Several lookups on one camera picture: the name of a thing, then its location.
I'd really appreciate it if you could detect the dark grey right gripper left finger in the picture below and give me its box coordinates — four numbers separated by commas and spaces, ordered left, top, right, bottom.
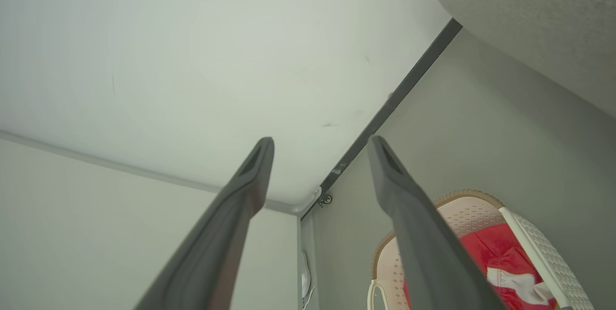
134, 137, 275, 310

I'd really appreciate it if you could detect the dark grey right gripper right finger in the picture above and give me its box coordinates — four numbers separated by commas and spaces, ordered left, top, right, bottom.
367, 135, 507, 310

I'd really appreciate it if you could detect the red basketball jersey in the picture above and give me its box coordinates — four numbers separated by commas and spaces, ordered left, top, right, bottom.
403, 223, 559, 310

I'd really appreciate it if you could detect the grey fabric sofa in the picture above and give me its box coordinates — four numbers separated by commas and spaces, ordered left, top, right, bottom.
423, 0, 616, 118

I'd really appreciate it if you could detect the white perforated plastic laundry basket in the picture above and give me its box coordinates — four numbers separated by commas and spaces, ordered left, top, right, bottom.
367, 189, 595, 310

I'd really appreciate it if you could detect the black baseboard strip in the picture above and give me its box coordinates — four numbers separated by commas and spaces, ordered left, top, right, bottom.
301, 18, 463, 217

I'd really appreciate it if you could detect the white device with cable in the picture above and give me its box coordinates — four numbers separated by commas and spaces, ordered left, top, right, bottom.
301, 251, 316, 310

